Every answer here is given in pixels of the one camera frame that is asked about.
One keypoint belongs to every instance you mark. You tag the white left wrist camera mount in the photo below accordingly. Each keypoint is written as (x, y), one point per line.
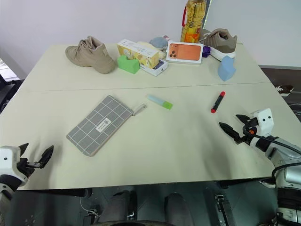
(8, 162)

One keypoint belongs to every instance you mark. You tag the brown sneaker on floor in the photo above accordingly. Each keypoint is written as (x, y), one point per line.
(285, 90)

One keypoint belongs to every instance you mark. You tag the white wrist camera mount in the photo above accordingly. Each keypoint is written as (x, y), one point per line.
(8, 162)
(264, 121)

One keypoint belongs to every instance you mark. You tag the white and red wrapper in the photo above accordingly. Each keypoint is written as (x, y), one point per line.
(167, 37)

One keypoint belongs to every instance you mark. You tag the dark rounded shape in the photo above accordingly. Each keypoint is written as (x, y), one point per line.
(121, 204)
(176, 209)

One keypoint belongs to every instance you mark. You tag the orange phone picture box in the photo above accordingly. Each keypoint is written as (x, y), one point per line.
(185, 53)

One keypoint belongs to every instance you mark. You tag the white phone box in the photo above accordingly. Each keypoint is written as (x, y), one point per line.
(156, 68)

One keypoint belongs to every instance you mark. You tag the black table leg bracket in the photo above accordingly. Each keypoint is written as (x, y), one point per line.
(223, 208)
(90, 212)

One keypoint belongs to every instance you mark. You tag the green tape dispenser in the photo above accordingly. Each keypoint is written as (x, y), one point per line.
(128, 64)

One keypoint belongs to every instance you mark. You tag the blue highlighter with green cap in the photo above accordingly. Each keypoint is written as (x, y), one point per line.
(160, 102)

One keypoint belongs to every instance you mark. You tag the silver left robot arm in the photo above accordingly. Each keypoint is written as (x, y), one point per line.
(5, 190)

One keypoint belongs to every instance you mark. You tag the yellow cooking oil bottle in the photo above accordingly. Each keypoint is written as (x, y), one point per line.
(191, 23)

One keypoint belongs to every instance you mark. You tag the beige high-top shoe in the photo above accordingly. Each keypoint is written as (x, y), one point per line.
(94, 55)

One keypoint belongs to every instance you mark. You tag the red and black pen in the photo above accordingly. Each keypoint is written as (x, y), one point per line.
(217, 102)

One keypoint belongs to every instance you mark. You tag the blue-grey plush toy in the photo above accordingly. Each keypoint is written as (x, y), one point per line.
(158, 42)

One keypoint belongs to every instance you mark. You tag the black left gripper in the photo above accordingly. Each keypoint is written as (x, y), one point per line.
(24, 168)

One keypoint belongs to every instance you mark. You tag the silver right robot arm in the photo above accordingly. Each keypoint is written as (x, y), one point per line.
(285, 150)

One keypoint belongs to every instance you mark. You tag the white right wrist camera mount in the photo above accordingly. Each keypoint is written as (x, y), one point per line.
(264, 121)

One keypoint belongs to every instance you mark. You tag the black equipment frame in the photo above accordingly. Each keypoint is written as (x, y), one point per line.
(8, 87)

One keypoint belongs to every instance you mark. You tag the yellow printed carton box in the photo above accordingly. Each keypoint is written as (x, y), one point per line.
(138, 53)

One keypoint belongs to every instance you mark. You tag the light blue foam block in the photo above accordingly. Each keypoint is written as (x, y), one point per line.
(226, 68)

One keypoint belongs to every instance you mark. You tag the grey plaid pencil case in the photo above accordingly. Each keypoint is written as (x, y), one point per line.
(98, 126)

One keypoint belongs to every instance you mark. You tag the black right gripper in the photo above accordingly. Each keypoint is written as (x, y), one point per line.
(247, 133)

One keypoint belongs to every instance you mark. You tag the taupe sneaker with white sole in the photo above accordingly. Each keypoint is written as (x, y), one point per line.
(221, 43)

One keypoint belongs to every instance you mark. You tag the purple small toy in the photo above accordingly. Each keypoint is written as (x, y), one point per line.
(206, 51)

